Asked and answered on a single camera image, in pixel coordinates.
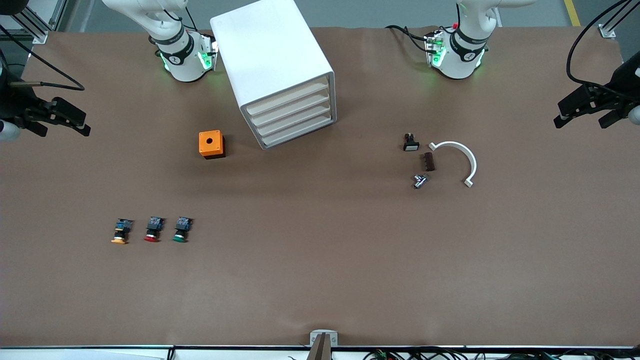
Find yellow push button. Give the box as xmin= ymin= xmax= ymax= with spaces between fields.
xmin=111 ymin=218 xmax=134 ymax=245

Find red push button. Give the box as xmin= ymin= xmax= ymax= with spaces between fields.
xmin=143 ymin=216 xmax=166 ymax=243

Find green push button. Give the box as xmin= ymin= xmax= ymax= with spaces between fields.
xmin=172 ymin=216 xmax=194 ymax=244

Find orange box with hole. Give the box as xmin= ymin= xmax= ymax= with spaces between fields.
xmin=198 ymin=130 xmax=226 ymax=160

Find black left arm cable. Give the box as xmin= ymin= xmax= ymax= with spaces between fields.
xmin=566 ymin=0 xmax=631 ymax=91

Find aluminium frame post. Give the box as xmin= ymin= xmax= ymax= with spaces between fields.
xmin=0 ymin=0 xmax=68 ymax=45
xmin=597 ymin=0 xmax=640 ymax=40

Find white curved bracket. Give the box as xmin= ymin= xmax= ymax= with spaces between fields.
xmin=428 ymin=141 xmax=478 ymax=189

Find black base cable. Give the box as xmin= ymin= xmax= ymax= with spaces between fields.
xmin=385 ymin=24 xmax=433 ymax=53

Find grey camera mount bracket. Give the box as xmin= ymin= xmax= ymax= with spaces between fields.
xmin=307 ymin=330 xmax=339 ymax=360

